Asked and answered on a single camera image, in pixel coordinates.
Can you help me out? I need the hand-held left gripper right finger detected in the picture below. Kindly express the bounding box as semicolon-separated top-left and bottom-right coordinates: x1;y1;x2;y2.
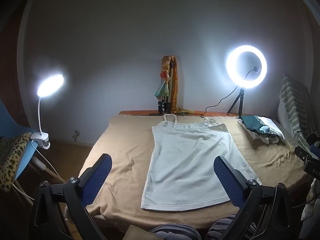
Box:
213;155;294;240

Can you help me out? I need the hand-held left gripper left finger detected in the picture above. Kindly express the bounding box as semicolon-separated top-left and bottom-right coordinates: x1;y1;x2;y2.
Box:
29;153;113;240

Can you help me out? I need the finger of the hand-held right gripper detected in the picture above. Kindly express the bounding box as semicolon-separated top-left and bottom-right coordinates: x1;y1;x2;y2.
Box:
307;133;320;159
294;145;316;166

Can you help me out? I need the white tank top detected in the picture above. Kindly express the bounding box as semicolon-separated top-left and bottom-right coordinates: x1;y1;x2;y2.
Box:
141;114;262;212

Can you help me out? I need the person's right hand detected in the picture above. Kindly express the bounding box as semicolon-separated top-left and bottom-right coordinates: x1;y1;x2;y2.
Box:
301;179;320;222

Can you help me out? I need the beige blanket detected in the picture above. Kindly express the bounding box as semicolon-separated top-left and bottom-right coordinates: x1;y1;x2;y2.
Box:
65;114;310;230

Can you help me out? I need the white folded garment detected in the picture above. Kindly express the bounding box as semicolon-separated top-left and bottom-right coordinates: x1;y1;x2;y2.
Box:
237;118;286;145

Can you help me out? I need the green striped pillow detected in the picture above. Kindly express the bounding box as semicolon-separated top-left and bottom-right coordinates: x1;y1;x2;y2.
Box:
277;75;317;153

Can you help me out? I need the teal folded garment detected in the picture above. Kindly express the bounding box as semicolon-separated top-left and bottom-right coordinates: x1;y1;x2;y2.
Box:
243;115;278;133

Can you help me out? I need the tan cushion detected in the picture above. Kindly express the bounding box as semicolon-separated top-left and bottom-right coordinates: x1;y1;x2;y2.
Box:
125;225;152;240

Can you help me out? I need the person's striped clothing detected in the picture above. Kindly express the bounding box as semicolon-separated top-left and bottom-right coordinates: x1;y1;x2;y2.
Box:
149;214;258;240

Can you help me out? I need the small black tripod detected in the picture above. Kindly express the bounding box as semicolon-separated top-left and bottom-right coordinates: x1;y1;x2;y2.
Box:
227;87;247;119

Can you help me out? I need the leopard print cloth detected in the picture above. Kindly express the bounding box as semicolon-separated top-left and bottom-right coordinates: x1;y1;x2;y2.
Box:
0;132;32;193

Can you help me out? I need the folded silver tripod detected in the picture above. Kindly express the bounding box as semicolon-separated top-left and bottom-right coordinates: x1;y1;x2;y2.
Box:
157;61;175;114

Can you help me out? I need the black gooseneck phone holder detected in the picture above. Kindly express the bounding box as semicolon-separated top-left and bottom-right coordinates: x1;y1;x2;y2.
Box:
245;66;261;80

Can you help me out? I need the blue chair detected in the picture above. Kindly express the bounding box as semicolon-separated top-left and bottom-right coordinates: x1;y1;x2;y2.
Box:
0;97;60;200

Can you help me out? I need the white clip-on desk lamp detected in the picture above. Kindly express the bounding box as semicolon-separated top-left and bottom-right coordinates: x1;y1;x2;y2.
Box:
30;66;65;150

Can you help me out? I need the orange patterned scarf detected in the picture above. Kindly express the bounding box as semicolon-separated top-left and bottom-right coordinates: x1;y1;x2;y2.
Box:
172;56;190;114

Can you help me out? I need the colourful printed cloth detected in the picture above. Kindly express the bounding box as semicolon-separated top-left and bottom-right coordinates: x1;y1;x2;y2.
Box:
154;56;173;99

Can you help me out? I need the dark brown wooden panel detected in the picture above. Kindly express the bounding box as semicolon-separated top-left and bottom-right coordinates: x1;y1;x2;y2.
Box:
0;0;33;128

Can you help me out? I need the white lamp cable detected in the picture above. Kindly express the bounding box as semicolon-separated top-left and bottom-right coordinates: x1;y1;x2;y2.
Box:
12;142;67;200

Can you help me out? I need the orange wooden bed frame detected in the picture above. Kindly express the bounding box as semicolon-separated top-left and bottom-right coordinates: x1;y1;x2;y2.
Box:
119;110;239;117

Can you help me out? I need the black power cable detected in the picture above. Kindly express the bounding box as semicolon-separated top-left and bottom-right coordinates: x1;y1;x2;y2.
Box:
185;85;239;118

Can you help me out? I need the white ring light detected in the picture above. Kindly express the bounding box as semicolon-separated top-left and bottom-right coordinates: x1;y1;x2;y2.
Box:
226;44;267;90

